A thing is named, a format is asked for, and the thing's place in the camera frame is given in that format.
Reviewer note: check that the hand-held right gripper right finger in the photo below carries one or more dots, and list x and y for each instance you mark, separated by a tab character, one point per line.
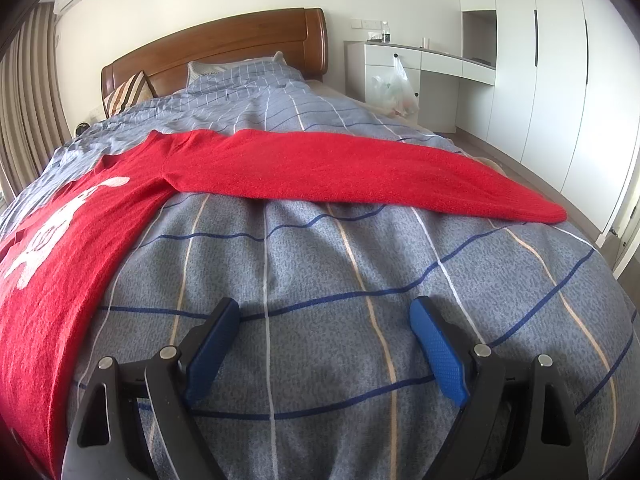
440	355

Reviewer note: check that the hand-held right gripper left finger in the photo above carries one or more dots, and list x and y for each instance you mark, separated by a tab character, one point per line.
212	350

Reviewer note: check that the red towel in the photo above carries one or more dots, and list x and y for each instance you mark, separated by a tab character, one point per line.
300	165

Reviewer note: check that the bed with blue plaid duvet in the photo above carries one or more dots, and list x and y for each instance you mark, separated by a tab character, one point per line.
325	260

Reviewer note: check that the white plastic bag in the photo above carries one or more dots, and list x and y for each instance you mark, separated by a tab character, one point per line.
395	92

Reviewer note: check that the striped brown pillow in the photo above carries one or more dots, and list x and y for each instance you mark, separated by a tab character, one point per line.
130	92

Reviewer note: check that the grey pillow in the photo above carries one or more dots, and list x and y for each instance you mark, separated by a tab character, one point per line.
205	71

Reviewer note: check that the white wardrobe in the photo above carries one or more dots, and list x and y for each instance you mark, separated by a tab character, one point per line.
550	85

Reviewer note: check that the white built-in desk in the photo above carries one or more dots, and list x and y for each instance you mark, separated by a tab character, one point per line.
440	62

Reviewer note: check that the beige curtain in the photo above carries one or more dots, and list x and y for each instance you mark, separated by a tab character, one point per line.
30	100

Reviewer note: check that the wooden bed headboard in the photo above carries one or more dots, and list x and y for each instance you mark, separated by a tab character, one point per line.
225	40

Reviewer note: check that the dark tissue box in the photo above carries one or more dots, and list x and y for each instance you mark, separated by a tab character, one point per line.
373	37

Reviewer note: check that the clear water bottle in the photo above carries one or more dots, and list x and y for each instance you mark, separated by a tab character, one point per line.
385	34

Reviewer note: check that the white wall socket plate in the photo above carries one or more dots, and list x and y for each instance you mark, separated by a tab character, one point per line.
362	23

